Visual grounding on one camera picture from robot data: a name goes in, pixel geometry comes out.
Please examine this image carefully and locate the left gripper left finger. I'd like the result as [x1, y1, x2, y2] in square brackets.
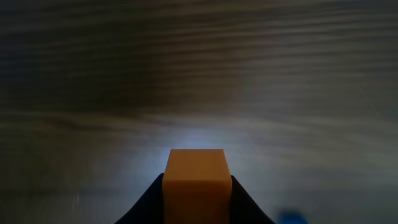
[113, 172, 165, 224]

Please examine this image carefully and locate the blue cube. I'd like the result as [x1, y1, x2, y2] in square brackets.
[276, 210, 310, 224]

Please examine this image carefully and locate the orange cube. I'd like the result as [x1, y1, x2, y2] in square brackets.
[161, 149, 233, 224]

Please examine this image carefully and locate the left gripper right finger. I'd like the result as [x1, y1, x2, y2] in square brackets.
[230, 174, 276, 224]

